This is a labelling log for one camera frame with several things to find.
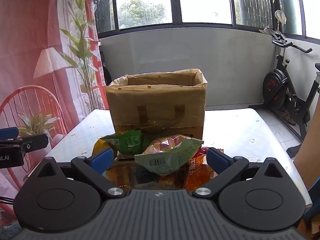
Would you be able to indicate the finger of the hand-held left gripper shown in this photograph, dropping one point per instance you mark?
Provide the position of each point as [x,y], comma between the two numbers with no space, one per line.
[32,142]
[8,133]

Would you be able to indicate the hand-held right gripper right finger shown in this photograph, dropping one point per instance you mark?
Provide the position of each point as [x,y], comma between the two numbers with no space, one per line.
[217,158]

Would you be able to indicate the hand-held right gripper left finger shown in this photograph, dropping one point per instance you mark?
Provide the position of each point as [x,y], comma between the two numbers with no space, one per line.
[101,158]

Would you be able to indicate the yellow snack packet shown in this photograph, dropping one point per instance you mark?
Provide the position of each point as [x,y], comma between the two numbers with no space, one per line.
[100,145]

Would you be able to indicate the red orange snack packet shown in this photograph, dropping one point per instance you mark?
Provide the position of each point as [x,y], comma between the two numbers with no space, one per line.
[197,170]

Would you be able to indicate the shiny orange snack packet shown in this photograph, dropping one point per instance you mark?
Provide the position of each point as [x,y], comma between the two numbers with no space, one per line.
[122,175]

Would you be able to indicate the dark green snack packet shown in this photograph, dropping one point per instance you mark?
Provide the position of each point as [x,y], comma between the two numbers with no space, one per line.
[127,142]

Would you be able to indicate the light green snack packet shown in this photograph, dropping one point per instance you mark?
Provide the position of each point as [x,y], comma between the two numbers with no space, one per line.
[170,160]

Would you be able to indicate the brown cardboard box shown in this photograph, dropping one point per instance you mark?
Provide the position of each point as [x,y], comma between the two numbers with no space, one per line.
[160,100]

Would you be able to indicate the white floral tablecloth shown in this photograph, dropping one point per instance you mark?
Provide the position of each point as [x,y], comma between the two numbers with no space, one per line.
[237,130]

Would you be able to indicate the black object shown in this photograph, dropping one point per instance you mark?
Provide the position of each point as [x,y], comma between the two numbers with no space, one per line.
[106,72]

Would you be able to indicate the black exercise bike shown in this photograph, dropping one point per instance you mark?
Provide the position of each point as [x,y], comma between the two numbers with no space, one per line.
[273,85]

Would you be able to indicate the red printed curtain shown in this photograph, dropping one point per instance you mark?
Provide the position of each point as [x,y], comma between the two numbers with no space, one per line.
[37,30]

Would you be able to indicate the black framed window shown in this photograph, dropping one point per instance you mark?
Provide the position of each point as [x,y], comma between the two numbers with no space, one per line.
[150,27]

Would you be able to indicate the white cap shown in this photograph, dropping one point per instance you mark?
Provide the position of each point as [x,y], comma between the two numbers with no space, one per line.
[280,17]

